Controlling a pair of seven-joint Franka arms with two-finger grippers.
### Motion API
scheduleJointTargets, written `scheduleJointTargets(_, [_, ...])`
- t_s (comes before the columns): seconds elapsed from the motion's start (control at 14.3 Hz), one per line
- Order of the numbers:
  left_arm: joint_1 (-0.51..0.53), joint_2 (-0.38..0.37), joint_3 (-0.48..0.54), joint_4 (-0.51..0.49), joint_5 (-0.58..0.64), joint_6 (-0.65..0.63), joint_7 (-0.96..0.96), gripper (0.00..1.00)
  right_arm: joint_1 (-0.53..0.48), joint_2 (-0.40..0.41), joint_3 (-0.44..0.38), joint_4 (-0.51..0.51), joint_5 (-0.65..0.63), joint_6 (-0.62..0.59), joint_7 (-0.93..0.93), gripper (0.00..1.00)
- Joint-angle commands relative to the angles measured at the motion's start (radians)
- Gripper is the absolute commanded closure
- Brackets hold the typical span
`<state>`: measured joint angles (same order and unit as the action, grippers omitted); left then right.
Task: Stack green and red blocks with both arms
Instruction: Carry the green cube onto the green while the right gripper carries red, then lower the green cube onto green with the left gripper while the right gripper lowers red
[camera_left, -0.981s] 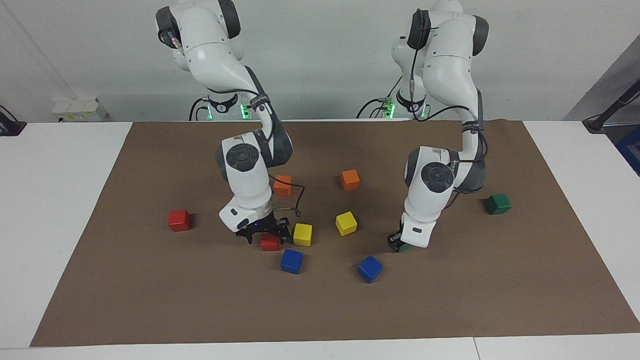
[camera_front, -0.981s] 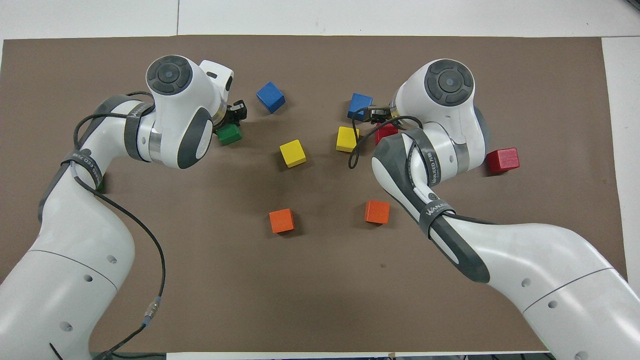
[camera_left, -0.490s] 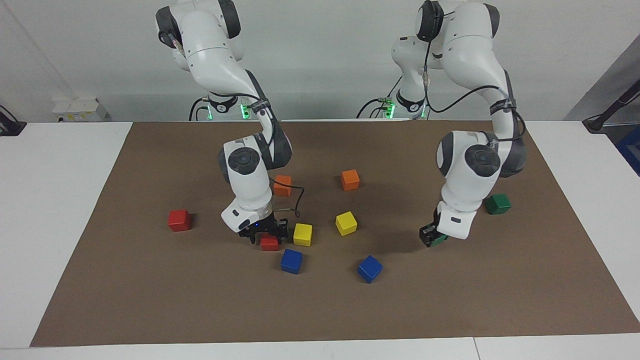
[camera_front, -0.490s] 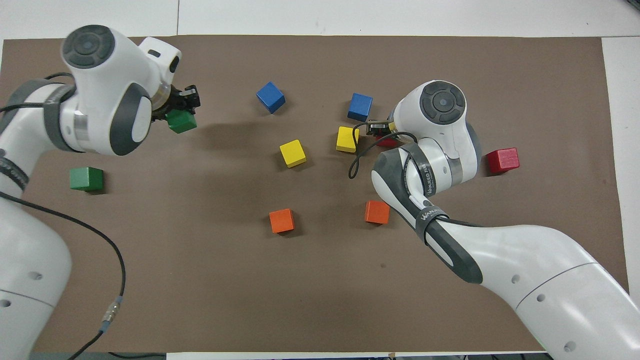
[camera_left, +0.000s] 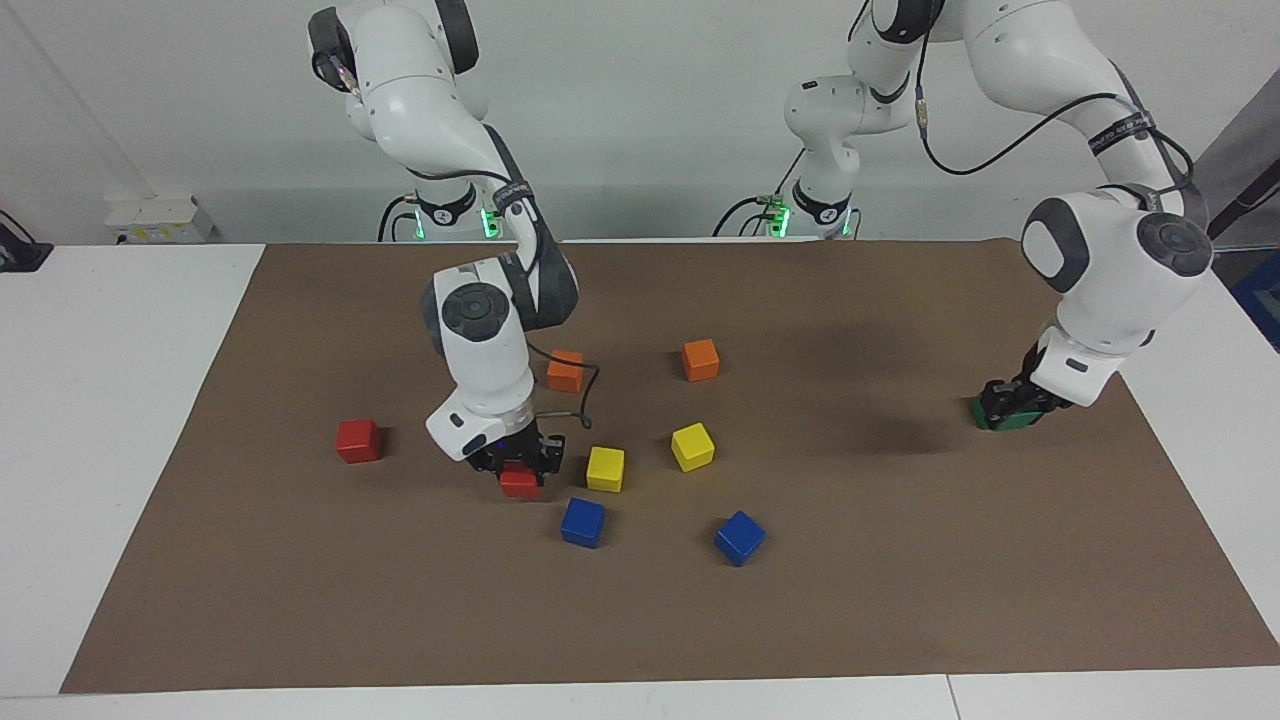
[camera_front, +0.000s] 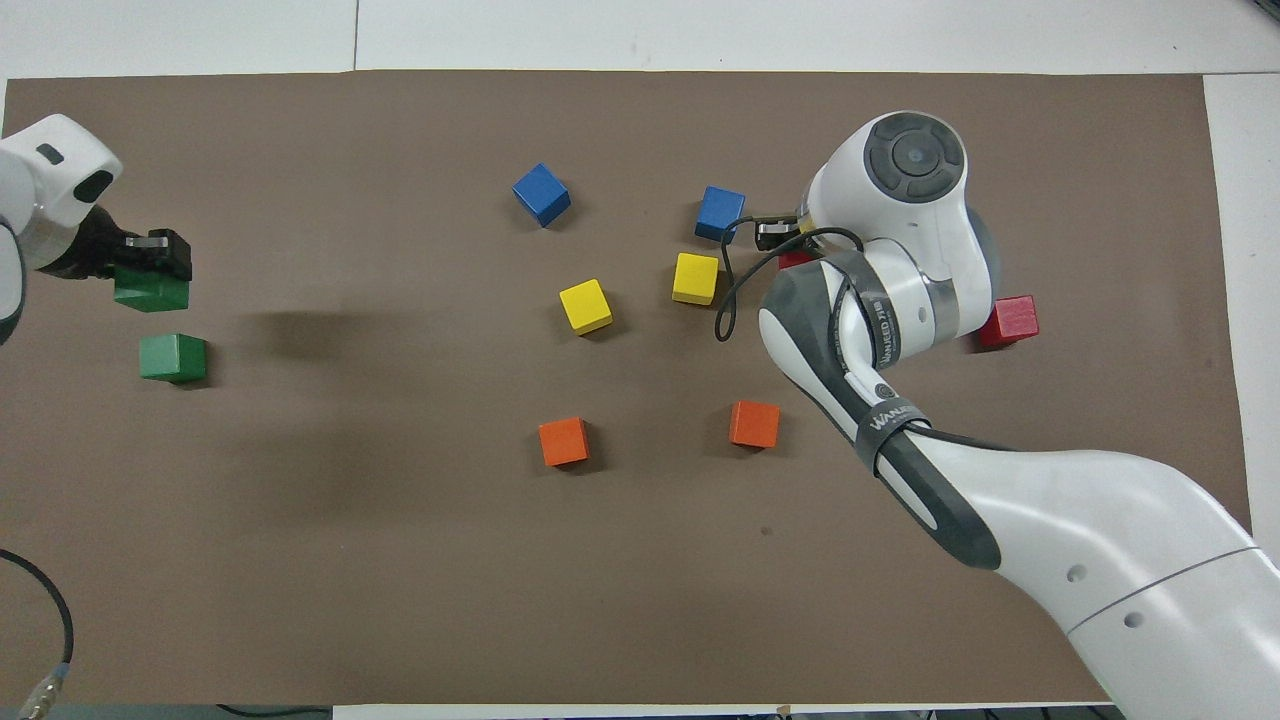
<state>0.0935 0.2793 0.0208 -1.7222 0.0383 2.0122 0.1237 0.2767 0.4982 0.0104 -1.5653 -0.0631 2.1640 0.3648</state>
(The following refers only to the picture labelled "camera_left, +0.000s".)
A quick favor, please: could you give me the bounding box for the white power box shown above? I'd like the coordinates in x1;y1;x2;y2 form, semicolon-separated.
105;195;216;244

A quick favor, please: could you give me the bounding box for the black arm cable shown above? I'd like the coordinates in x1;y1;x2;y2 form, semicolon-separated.
910;0;1201;201
520;340;601;426

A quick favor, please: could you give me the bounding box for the blue object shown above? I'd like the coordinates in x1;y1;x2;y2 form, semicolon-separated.
1232;250;1280;353

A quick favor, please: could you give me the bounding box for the blue wooden cube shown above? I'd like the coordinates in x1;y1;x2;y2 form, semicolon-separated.
713;510;767;568
560;497;607;549

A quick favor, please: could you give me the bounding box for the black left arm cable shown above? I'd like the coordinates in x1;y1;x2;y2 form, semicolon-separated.
910;0;1201;201

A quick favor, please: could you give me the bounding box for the black base cable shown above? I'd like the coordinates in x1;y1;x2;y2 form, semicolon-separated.
712;148;809;239
377;193;419;243

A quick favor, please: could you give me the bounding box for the yellow wooden cube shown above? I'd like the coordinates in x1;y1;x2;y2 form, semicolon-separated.
670;422;716;473
586;446;626;493

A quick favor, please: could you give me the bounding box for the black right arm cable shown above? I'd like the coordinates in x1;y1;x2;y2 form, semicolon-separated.
520;340;601;426

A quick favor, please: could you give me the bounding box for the black device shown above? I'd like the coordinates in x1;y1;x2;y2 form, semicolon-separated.
0;210;53;273

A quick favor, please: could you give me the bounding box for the brown table mat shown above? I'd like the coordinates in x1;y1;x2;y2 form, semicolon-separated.
60;237;1280;695

